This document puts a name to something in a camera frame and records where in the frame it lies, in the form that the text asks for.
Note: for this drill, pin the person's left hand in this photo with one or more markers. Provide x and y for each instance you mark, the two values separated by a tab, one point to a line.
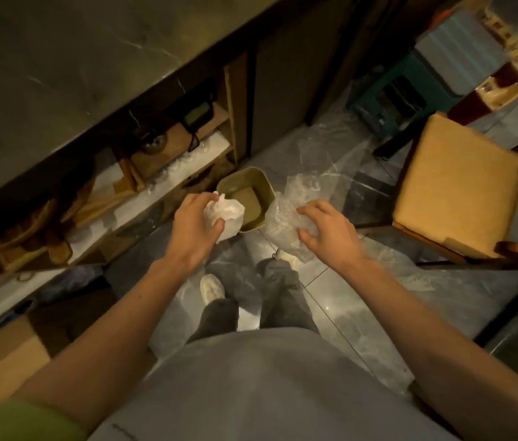
191	229

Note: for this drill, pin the wooden shelf unit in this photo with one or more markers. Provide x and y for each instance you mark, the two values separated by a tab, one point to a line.
112	179

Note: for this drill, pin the person's right forearm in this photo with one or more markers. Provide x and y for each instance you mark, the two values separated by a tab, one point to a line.
452	358

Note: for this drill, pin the dark marble counter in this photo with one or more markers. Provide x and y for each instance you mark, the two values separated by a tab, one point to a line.
84	73

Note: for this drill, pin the green sleeve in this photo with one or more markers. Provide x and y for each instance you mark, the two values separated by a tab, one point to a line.
20	422

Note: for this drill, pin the person's right middle finger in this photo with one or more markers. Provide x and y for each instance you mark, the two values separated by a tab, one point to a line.
328	205

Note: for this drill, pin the clear plastic bag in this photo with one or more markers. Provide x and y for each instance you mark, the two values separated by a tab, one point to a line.
286	215

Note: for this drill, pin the green plastic stool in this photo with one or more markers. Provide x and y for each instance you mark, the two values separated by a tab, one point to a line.
401	94

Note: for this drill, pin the olive green waste bin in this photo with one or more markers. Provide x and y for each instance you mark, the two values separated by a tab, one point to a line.
252	197

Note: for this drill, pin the person's grey shirt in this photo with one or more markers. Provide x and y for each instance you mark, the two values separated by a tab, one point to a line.
263	390

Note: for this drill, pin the person's grey trousers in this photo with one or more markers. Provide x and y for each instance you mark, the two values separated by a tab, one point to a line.
259	298

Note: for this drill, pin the person's right hand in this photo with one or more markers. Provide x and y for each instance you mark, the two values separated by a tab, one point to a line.
336	234

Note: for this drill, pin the person's left forearm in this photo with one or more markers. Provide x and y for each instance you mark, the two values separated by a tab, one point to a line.
102	344

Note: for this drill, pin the white paper tissue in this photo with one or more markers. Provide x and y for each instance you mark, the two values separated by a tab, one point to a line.
227	215

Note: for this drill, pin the black handheld device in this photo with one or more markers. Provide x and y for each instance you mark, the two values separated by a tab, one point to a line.
197	115

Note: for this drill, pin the person's white shoe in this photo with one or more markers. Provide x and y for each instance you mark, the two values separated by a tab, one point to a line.
211	289

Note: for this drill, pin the person's left thumb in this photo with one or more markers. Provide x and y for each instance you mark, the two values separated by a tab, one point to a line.
213	231

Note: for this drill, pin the brown cardboard box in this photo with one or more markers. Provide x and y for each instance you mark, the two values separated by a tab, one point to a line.
6	358

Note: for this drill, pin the person's right thumb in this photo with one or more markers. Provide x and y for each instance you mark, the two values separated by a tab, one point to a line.
307	235

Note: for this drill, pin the wooden chair with tan cushion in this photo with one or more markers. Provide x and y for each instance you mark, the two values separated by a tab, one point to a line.
466	188

